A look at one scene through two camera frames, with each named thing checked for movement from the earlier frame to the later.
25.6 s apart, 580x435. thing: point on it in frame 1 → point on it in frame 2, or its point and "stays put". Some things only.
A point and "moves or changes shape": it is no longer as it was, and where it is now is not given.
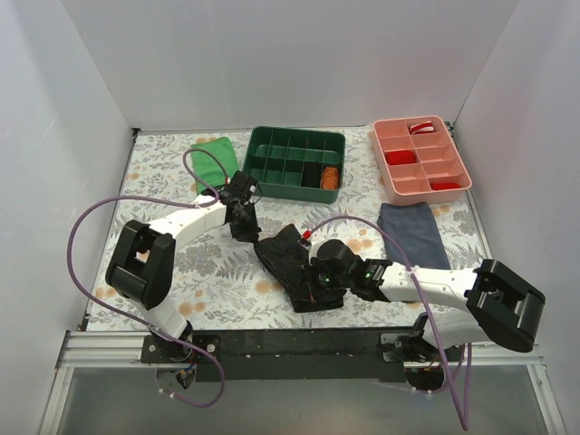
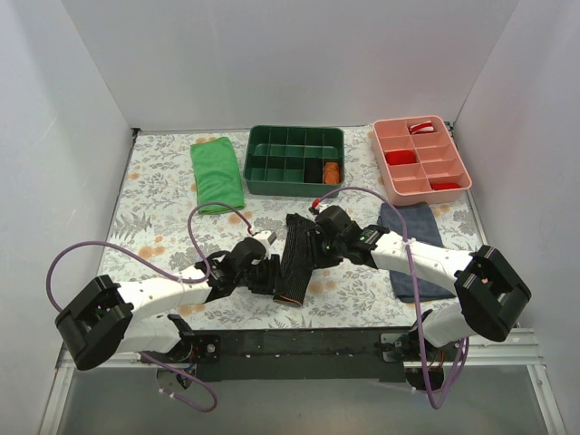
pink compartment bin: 419,160 stays put
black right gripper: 313,279 → 313,245
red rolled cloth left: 401,157 stays put
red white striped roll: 422,127 stays put
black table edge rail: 276,355 stays put
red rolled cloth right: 444,186 stays put
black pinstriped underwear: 285,255 moves or changes shape
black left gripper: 245,224 → 270,275
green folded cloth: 207,167 stays put
